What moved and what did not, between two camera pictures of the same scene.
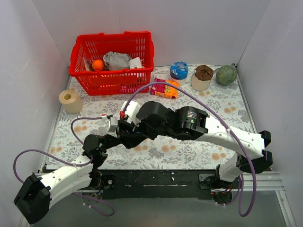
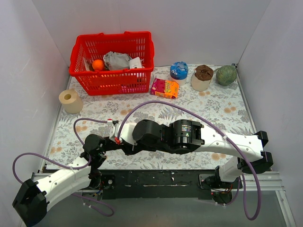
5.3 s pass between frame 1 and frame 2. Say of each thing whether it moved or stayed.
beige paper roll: stayed
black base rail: stayed
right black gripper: moved
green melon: stayed
